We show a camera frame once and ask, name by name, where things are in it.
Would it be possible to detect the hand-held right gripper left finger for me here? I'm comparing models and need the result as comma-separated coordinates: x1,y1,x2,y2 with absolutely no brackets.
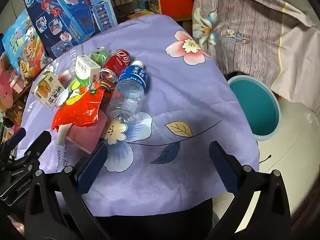
24,144,113,240

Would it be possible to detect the pile of colourful toy boxes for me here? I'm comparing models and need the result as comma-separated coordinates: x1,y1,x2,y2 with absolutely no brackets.
0,97,27,143

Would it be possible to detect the clear pink jelly cup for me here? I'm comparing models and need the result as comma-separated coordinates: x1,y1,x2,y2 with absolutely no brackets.
57,70,73,82

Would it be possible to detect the pink plastic toy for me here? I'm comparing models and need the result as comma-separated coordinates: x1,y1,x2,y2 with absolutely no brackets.
0,52,28,108

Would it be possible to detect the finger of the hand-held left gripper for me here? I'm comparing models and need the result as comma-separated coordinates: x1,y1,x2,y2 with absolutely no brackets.
24,131,52,160
6,127,27,150

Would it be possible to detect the dark blue toy box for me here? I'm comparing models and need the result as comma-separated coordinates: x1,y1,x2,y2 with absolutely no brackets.
22,0,118,58

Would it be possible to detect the pink box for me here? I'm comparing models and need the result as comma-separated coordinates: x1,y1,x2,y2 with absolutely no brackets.
65,110,110,155

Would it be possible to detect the clear water bottle blue label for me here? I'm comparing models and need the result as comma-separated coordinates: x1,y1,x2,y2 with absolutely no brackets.
106,60,150,123

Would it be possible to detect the brown wafer wrapper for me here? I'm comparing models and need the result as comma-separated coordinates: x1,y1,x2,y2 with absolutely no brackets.
99,79,116,93

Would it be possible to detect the red cola can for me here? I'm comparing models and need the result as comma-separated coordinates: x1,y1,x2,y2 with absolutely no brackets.
100,49,132,83

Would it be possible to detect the white round lid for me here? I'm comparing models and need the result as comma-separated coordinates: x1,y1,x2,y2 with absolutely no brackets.
55,89,70,107

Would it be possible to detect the beige snack box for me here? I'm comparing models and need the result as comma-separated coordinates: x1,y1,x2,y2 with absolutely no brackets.
31,71,66,111

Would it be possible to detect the green toy in clear bag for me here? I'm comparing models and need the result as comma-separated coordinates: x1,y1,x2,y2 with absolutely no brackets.
89,47,110,64

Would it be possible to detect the white and green carton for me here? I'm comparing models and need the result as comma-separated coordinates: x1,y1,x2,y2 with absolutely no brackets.
74,55,102,87

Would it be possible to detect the red snack bag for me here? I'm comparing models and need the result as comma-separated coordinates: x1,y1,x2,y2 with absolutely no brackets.
51,84,105,130

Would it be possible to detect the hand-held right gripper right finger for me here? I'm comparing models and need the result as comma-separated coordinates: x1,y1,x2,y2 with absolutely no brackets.
209,141,292,240

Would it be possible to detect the teal plastic bucket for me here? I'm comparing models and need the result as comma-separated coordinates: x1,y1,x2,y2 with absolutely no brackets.
227,75,282,140

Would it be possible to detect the grey striped floral cloth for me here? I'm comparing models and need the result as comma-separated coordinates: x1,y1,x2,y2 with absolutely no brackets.
185,0,320,113

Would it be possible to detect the lime green lid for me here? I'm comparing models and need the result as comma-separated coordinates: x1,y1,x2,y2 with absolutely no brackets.
69,78,82,90

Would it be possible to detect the purple floral cloth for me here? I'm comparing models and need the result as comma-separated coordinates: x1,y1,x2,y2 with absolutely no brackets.
19,14,260,217

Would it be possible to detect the light blue cartoon box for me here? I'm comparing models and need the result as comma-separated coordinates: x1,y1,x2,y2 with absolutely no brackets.
2,9,53,85

